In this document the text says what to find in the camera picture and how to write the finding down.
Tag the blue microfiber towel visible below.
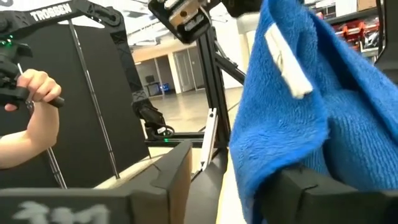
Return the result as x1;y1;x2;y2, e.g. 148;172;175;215
228;0;398;224

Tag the black aluminium table frame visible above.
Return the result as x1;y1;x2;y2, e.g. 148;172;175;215
46;18;246;189

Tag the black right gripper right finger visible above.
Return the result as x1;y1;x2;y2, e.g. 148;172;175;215
260;167;398;224

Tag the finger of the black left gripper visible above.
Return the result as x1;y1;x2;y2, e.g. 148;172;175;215
222;0;265;18

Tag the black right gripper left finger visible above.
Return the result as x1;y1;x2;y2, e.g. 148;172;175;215
0;141;193;224

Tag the person's hand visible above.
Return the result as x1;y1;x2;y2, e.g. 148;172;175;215
4;68;63;113

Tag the shelf with red bins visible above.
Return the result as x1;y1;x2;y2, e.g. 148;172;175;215
323;7;382;58

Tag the person's forearm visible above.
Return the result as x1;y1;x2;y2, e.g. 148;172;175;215
0;104;60;170

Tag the black backdrop panel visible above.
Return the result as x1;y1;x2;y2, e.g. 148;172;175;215
0;24;150;189

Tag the white flat bar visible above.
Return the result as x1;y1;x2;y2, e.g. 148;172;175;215
200;108;218;172

